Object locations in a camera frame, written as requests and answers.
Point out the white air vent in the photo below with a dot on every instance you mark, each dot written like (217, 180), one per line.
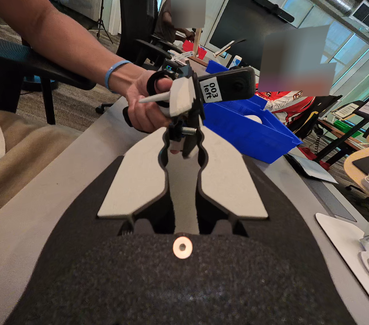
(361, 13)

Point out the white upright stick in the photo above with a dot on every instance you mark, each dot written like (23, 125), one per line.
(223, 48)

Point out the black bar speaker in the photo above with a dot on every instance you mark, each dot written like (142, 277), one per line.
(274, 8)

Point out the black wall screen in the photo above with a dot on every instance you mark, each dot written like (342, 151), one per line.
(239, 28)

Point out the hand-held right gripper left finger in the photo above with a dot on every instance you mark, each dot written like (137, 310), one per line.
(135, 180)

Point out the black device green display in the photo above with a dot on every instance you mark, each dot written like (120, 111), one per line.
(170, 67)

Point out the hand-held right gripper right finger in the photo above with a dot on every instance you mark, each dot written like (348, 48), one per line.
(230, 180)

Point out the dark grey flat case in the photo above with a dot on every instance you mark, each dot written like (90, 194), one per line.
(311, 169)

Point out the white bottle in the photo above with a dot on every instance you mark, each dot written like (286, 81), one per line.
(237, 61)

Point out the person's left forearm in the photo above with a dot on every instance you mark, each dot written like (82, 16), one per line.
(57, 36)

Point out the blue plastic bin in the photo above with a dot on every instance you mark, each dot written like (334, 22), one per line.
(248, 134)
(216, 67)

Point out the red tray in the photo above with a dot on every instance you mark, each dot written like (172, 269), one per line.
(190, 46)

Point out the wooden stick white stand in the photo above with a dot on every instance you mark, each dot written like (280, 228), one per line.
(197, 42)

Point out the white device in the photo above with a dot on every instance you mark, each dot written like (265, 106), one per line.
(253, 119)

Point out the person's beige trousers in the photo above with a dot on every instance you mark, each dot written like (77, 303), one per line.
(28, 152)

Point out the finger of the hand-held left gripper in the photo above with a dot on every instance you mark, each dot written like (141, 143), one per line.
(181, 94)
(190, 143)

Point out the blue wristband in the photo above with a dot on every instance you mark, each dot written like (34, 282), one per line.
(111, 74)

